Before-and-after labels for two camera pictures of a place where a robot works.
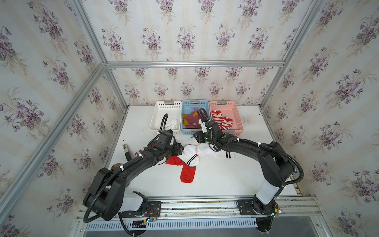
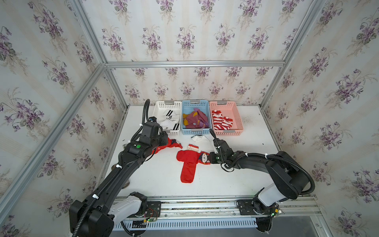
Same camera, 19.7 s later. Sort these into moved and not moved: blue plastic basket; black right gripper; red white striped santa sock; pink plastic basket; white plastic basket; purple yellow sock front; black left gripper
Moved: black right gripper; black left gripper
Not moved: white plastic basket; pink plastic basket; purple yellow sock front; red white striped santa sock; blue plastic basket
